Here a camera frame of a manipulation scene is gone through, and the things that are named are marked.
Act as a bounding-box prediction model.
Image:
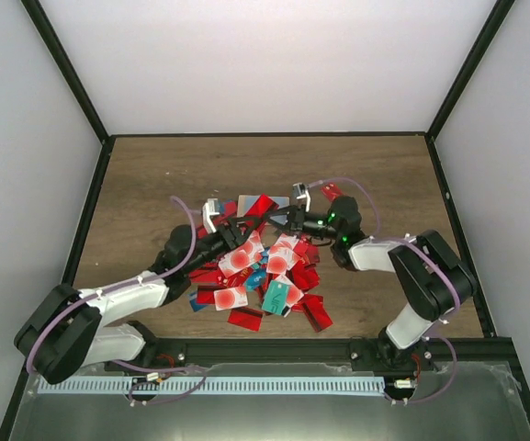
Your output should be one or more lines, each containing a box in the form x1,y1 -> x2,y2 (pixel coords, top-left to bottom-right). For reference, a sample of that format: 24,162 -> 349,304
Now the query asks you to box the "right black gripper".
265,203 -> 342,241

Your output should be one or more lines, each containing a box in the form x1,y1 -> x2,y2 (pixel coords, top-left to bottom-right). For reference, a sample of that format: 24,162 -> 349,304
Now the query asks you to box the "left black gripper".
185,217 -> 260,276

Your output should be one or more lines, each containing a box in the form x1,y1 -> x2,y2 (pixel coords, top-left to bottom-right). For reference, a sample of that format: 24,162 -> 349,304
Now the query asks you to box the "beige leather card holder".
237,195 -> 289,217

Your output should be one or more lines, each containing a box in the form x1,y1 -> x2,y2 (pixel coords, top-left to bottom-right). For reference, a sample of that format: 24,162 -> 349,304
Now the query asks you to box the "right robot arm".
264,196 -> 478,370

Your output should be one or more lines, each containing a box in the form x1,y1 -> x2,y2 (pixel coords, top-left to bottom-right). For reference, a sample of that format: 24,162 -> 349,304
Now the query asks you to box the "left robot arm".
14,216 -> 262,384

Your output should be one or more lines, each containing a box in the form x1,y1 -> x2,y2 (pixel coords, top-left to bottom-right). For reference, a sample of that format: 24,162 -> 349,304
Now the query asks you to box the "white pink gradient card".
218,241 -> 264,278

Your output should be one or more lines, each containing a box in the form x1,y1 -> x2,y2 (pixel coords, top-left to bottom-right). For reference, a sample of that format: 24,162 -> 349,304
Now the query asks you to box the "white red circle card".
266,245 -> 299,275

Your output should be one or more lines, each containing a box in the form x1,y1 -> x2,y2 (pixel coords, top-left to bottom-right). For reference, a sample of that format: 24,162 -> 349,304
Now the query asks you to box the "lone red VIP card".
321,182 -> 344,202

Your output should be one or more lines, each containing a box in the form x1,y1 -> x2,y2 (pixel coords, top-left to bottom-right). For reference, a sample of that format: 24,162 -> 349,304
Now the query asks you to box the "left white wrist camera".
201,198 -> 220,233

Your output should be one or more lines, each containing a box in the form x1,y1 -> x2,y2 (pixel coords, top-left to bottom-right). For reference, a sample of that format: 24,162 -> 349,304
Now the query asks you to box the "light blue cable duct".
38,376 -> 385,397

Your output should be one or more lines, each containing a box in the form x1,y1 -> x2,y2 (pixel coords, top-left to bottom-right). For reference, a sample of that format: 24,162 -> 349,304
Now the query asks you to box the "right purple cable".
305,176 -> 460,406

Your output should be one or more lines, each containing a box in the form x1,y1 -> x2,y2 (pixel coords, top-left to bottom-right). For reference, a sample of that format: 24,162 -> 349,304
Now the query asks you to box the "black front frame rail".
131,337 -> 517,372

